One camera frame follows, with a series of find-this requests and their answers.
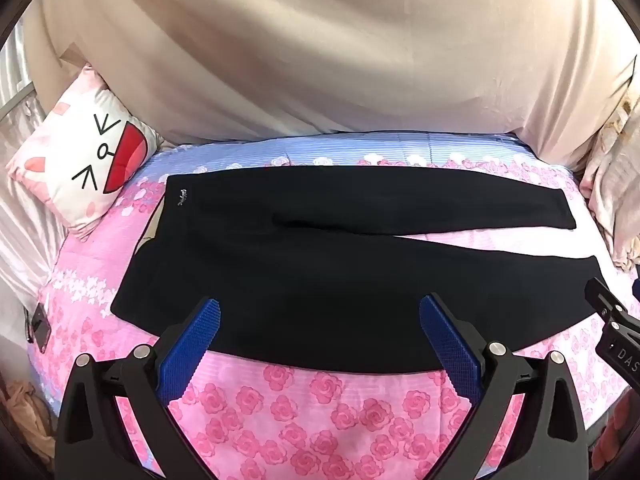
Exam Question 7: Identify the black pants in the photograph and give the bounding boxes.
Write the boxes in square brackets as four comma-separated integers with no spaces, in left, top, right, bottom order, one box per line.
[110,162,601,376]

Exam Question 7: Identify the pink floral blanket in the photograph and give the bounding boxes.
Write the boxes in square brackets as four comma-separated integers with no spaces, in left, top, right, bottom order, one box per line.
[25,130,640,480]

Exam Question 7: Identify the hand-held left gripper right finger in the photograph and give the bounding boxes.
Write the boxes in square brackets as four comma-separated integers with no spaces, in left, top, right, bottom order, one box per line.
[419,293,586,480]

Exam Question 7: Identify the black phone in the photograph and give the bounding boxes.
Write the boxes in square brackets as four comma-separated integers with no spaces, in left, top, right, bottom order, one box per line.
[25,302,54,352]

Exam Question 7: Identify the beige curtain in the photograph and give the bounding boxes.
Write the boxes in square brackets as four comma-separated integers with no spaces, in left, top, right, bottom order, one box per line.
[22,0,640,171]

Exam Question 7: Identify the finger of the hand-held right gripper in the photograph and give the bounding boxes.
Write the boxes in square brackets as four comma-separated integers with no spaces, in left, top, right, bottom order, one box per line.
[584,276,628,322]

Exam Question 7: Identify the brown bag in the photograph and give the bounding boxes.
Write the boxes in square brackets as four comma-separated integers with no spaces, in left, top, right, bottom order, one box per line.
[0,377,56,467]

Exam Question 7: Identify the cartoon face pillow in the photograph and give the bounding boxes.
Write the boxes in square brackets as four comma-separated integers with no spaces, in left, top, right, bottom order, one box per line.
[6,65,163,238]

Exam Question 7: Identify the cream patterned quilt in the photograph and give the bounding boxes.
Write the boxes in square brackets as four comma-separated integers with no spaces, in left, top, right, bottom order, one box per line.
[575,60,640,272]

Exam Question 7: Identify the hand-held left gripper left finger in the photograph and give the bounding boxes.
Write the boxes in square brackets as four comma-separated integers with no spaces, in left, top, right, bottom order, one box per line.
[56,297,222,480]

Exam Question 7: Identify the pale pink satin cloth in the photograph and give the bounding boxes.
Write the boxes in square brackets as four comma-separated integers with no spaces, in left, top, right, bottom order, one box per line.
[0,20,71,343]

